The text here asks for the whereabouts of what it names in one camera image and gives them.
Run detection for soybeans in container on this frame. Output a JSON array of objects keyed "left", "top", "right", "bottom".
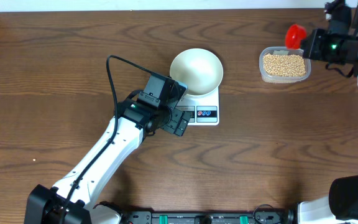
[{"left": 262, "top": 54, "right": 306, "bottom": 77}]

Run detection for red measuring scoop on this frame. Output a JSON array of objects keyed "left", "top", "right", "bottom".
[{"left": 285, "top": 24, "right": 307, "bottom": 49}]

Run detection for cream bowl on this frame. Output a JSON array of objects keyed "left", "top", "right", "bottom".
[{"left": 170, "top": 49, "right": 224, "bottom": 97}]

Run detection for clear plastic container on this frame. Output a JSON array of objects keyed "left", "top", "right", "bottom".
[{"left": 259, "top": 47, "right": 311, "bottom": 84}]

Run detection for white digital kitchen scale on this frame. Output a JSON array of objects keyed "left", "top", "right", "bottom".
[{"left": 177, "top": 88, "right": 219, "bottom": 126}]

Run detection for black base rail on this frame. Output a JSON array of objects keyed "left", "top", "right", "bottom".
[{"left": 119, "top": 209, "right": 296, "bottom": 224}]

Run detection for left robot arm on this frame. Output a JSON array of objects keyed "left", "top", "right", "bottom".
[{"left": 24, "top": 88, "right": 190, "bottom": 224}]

